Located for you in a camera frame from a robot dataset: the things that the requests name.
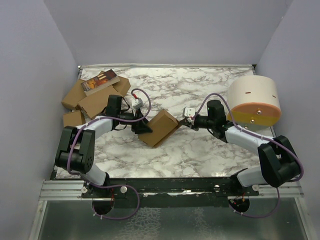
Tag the small cardboard box left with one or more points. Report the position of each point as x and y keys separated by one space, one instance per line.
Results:
x=73 y=119

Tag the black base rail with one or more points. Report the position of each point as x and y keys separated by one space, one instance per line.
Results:
x=177 y=192

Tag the paperback book dark cover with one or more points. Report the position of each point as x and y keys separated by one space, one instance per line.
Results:
x=103 y=80

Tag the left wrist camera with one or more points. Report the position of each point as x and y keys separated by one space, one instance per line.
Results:
x=137 y=103

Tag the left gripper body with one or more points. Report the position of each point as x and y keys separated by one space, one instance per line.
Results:
x=137 y=115

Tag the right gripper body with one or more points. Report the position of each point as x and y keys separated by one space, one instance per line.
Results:
x=196 y=125

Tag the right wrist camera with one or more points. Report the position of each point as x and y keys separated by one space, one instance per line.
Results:
x=188 y=113

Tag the white round ceramic container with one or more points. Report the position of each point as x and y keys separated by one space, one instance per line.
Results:
x=254 y=102

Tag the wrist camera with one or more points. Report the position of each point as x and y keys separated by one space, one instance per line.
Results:
x=137 y=103
x=188 y=113

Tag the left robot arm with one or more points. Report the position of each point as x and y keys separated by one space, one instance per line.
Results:
x=76 y=148

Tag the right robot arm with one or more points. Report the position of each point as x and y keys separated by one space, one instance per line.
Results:
x=277 y=160

